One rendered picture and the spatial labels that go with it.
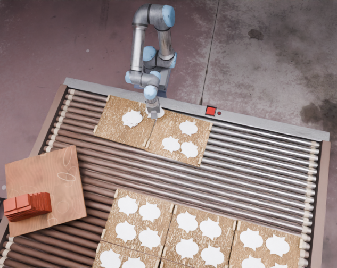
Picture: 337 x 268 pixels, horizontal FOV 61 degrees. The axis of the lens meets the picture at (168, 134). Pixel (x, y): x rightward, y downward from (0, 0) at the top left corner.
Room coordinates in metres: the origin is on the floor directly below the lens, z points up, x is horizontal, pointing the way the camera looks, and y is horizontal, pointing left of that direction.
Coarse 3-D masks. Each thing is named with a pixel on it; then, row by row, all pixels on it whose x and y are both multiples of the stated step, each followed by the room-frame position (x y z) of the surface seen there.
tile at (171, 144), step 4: (164, 140) 0.68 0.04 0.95; (168, 140) 0.68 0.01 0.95; (172, 140) 0.67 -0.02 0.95; (176, 140) 0.67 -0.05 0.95; (164, 144) 0.65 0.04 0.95; (168, 144) 0.65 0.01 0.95; (172, 144) 0.64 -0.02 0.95; (176, 144) 0.64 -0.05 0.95; (164, 148) 0.62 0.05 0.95; (168, 148) 0.62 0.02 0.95; (172, 148) 0.61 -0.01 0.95; (176, 148) 0.61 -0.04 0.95
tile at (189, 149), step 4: (184, 144) 0.63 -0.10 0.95; (188, 144) 0.62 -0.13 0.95; (192, 144) 0.62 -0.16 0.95; (184, 148) 0.60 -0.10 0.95; (188, 148) 0.59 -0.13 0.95; (192, 148) 0.59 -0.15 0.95; (196, 148) 0.58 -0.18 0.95; (180, 152) 0.57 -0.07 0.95; (184, 152) 0.57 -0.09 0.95; (188, 152) 0.56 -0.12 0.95; (192, 152) 0.56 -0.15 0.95; (196, 152) 0.55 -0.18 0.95; (188, 156) 0.53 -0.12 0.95; (192, 156) 0.53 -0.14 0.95
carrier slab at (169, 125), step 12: (168, 120) 0.84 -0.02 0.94; (180, 120) 0.82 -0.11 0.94; (192, 120) 0.80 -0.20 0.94; (156, 132) 0.76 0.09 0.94; (168, 132) 0.74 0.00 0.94; (180, 132) 0.73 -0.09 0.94; (204, 132) 0.69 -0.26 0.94; (156, 144) 0.67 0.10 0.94; (180, 144) 0.64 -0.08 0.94; (204, 144) 0.60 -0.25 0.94; (168, 156) 0.56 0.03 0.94; (180, 156) 0.55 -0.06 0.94
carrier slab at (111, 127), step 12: (108, 108) 1.02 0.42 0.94; (120, 108) 1.00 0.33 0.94; (132, 108) 0.99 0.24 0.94; (144, 108) 0.97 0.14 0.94; (108, 120) 0.92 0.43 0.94; (120, 120) 0.91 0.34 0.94; (144, 120) 0.87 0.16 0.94; (96, 132) 0.84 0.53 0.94; (108, 132) 0.83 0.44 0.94; (120, 132) 0.81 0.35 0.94; (132, 132) 0.79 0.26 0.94; (144, 132) 0.77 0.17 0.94; (132, 144) 0.70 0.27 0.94
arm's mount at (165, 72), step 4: (164, 68) 1.27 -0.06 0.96; (168, 68) 1.27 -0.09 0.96; (160, 72) 1.24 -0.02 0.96; (164, 72) 1.24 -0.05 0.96; (168, 72) 1.25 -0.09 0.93; (164, 76) 1.20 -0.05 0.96; (168, 76) 1.24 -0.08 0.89; (160, 80) 1.17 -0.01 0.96; (164, 80) 1.17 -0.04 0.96; (160, 84) 1.14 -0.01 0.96; (164, 84) 1.13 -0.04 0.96; (160, 88) 1.14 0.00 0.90; (164, 88) 1.14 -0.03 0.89
